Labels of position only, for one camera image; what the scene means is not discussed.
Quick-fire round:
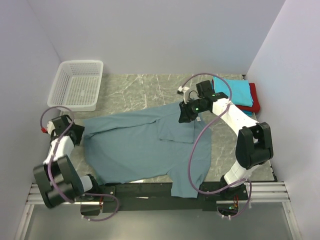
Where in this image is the light blue folded t-shirt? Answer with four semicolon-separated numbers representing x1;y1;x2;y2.
213;77;253;107

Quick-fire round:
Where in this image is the white perforated plastic basket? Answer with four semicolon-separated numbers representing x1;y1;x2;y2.
47;60;104;112

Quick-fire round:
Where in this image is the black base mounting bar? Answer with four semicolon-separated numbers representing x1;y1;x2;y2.
76;181;248;217

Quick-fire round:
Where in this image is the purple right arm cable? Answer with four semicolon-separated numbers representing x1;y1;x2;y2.
181;72;252;221

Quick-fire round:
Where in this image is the grey-blue t-shirt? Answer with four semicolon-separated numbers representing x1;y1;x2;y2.
83;103;212;198

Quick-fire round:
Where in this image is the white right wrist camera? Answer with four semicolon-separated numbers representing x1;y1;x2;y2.
177;86;190;104

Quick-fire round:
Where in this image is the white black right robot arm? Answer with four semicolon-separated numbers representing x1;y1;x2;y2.
177;80;274;195

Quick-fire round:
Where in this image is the teal folded t-shirt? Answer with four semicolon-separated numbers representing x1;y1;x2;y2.
243;111;253;117

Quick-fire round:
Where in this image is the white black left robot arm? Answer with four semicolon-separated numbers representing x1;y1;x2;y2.
33;114;98;209

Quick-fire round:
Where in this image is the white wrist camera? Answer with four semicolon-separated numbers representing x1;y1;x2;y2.
177;86;190;104
41;121;55;135

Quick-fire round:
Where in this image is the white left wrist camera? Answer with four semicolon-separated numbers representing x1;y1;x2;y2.
41;121;55;135

